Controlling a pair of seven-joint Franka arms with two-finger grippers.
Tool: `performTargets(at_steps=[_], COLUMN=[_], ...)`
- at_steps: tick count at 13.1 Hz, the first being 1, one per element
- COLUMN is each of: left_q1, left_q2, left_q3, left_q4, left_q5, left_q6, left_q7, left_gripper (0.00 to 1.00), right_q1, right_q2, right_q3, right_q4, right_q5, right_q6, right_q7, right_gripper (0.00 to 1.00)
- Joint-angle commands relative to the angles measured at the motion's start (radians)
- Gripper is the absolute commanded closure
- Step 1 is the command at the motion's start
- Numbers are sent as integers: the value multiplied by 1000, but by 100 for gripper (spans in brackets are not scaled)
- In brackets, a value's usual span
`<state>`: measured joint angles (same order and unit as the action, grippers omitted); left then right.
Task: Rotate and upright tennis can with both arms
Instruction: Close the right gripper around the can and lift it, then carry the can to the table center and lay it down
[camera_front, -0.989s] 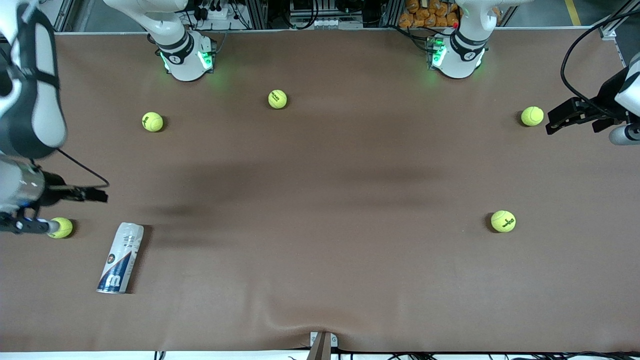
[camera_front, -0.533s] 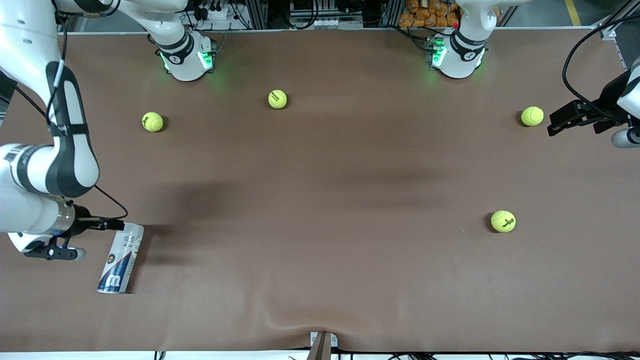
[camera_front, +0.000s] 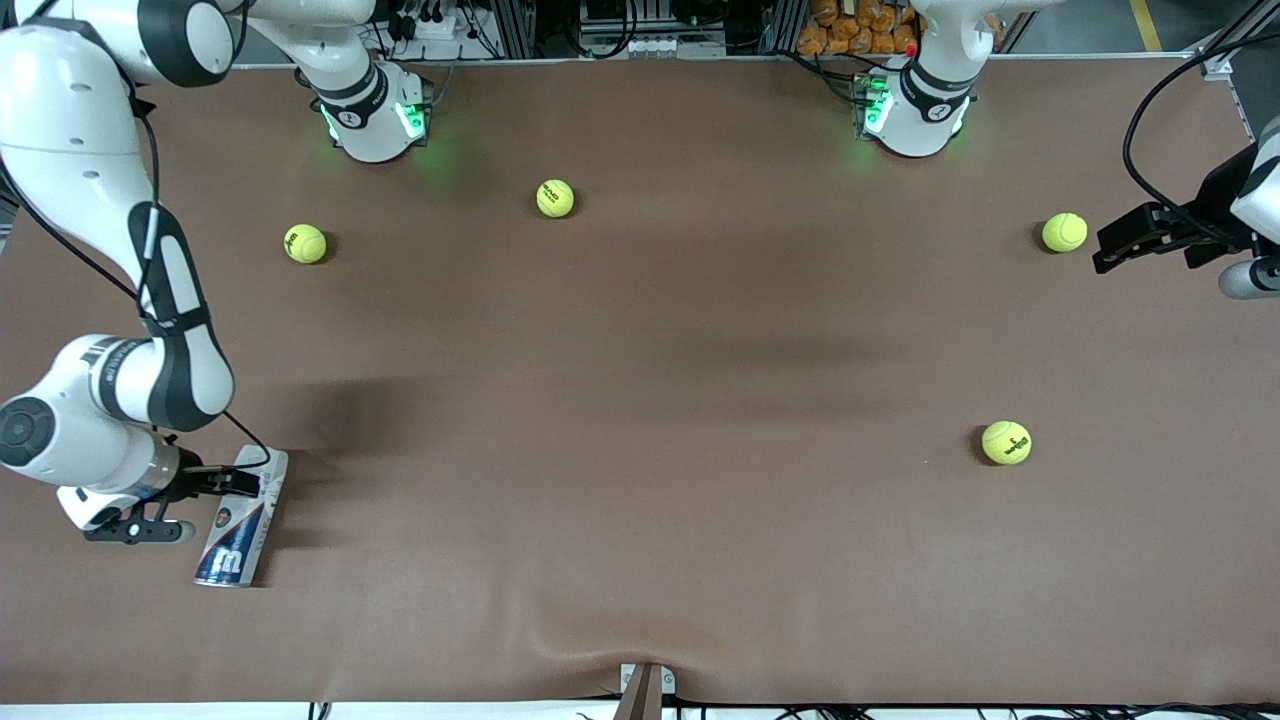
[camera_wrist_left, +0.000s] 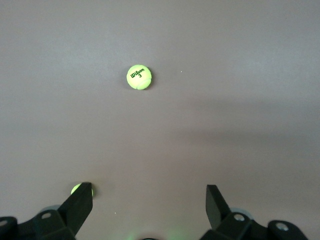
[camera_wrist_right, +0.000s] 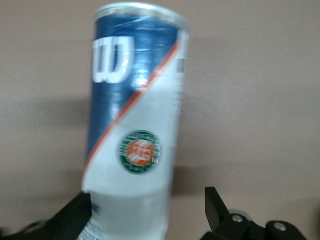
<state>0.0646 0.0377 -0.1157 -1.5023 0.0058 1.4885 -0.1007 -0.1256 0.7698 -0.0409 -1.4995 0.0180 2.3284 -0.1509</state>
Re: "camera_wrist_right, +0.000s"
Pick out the blue white tennis ball can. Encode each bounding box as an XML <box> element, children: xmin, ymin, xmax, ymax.
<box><xmin>81</xmin><ymin>2</ymin><xmax>192</xmax><ymax>240</ymax></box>

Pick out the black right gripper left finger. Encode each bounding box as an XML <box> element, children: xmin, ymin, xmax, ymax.
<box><xmin>0</xmin><ymin>191</ymin><xmax>94</xmax><ymax>240</ymax></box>

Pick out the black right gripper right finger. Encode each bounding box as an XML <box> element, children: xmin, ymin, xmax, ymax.
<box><xmin>201</xmin><ymin>186</ymin><xmax>312</xmax><ymax>240</ymax></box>

